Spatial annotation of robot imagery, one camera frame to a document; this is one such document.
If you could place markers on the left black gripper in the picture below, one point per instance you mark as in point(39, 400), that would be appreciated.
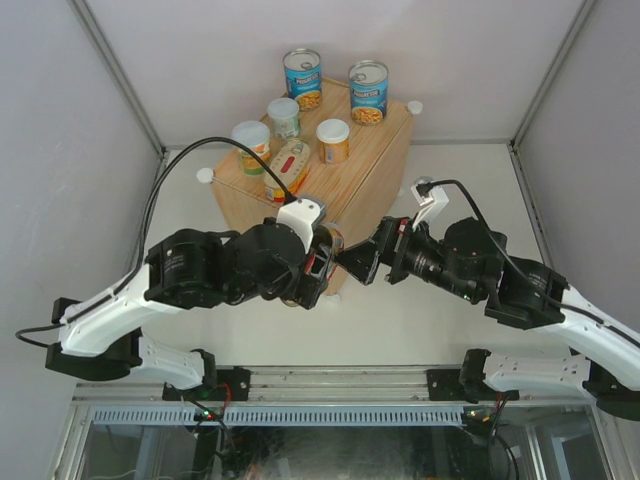
point(303, 289)

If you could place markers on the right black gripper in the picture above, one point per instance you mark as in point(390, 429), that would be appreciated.
point(396, 238)

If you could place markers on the oval red sardine tin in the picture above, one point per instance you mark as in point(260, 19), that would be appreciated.
point(291, 165)

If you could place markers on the tan can white lid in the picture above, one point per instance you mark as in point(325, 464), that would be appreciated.
point(333, 137)

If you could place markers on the yellow can white lid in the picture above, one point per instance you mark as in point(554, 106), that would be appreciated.
point(255, 136)

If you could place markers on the green can white lid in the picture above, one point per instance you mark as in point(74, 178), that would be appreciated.
point(284, 116)

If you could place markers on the blue soup can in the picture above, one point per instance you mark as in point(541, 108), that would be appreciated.
point(303, 77)
point(368, 85)

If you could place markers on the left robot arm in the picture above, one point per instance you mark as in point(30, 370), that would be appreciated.
point(102, 339)

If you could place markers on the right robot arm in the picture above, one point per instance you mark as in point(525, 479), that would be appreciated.
point(470, 262)

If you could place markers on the wooden cube counter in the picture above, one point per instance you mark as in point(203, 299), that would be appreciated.
point(357, 192)

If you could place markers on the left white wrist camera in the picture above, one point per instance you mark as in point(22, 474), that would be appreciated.
point(303, 216)

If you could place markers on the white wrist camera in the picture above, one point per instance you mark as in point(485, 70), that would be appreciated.
point(303, 216)
point(431, 200)

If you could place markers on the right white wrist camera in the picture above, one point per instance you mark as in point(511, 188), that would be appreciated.
point(431, 200)

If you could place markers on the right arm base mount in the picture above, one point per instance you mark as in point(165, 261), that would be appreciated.
point(466, 383)

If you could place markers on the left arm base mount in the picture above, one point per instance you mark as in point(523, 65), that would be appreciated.
point(226, 384)

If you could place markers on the grey slotted cable duct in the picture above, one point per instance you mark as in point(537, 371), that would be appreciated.
point(283, 416)

